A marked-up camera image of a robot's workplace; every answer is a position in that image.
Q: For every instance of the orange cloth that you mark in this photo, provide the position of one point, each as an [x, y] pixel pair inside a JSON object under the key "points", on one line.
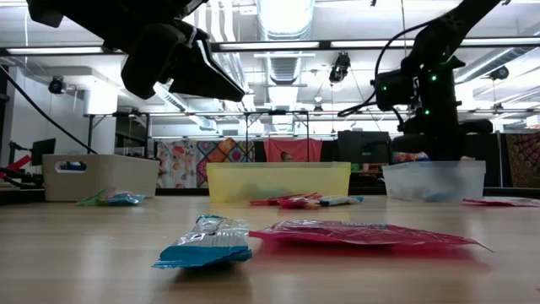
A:
{"points": [[295, 148]]}

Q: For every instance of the red bar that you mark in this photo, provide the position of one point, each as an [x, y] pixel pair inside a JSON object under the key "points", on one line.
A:
{"points": [[21, 162]]}

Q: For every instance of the small black monitor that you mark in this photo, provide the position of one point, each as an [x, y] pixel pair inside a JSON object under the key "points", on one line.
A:
{"points": [[42, 152]]}

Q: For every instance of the yellow plastic bin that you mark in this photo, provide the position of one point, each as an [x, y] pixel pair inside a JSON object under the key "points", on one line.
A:
{"points": [[295, 181]]}

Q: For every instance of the colourful table clutter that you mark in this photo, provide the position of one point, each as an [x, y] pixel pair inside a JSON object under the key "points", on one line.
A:
{"points": [[407, 157]]}

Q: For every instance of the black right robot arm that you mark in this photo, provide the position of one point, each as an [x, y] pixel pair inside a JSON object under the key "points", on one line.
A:
{"points": [[443, 38]]}

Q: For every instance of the pale grey plastic bin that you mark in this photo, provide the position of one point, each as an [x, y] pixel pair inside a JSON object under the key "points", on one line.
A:
{"points": [[109, 181]]}

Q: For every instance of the green candy stick pack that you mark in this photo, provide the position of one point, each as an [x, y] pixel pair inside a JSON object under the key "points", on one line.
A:
{"points": [[90, 199]]}

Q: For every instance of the pink clear candy bag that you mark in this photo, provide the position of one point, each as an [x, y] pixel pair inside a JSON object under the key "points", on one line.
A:
{"points": [[297, 204]]}

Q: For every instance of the ceiling light strip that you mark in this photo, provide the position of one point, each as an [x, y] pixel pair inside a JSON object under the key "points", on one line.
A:
{"points": [[55, 51], [278, 45], [367, 43]]}

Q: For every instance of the clear plastic bin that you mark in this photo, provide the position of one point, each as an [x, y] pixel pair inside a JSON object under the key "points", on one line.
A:
{"points": [[464, 181]]}

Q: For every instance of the black ceiling spotlight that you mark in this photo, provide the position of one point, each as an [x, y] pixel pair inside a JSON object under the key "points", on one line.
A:
{"points": [[500, 73], [57, 86], [339, 69]]}

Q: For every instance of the dark patterned rug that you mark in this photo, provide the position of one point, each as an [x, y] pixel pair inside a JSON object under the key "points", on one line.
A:
{"points": [[523, 160]]}

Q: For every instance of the black aluminium frame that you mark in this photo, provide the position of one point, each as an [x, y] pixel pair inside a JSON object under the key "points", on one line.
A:
{"points": [[185, 192]]}

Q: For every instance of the large black monitor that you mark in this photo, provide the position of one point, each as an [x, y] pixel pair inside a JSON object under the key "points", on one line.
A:
{"points": [[363, 148]]}

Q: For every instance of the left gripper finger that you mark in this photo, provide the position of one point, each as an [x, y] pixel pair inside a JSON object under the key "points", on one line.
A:
{"points": [[202, 80]]}

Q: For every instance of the white ceiling air duct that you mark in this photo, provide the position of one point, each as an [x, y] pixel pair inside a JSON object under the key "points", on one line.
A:
{"points": [[185, 110]]}

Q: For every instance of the patchwork quilt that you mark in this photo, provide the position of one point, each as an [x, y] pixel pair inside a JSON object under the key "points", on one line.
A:
{"points": [[228, 150]]}

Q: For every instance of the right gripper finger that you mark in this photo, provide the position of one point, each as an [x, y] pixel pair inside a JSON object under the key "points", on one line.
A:
{"points": [[442, 153], [407, 144]]}

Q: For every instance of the floral cloth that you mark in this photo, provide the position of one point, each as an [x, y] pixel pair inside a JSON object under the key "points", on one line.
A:
{"points": [[177, 164]]}

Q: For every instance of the person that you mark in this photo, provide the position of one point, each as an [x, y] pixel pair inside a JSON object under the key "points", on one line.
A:
{"points": [[287, 156]]}

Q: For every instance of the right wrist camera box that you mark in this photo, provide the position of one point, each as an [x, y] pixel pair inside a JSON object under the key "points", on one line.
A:
{"points": [[396, 90]]}

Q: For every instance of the silver ventilation duct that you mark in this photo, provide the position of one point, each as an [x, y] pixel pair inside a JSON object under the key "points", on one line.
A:
{"points": [[286, 67]]}

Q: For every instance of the black partition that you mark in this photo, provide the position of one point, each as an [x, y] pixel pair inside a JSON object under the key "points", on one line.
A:
{"points": [[493, 169]]}

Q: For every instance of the red candy pack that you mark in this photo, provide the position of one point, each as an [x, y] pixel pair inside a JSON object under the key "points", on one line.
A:
{"points": [[329, 226], [261, 202], [422, 240]]}

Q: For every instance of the black background table frame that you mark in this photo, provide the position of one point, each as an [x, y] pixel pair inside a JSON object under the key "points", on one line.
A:
{"points": [[90, 135]]}

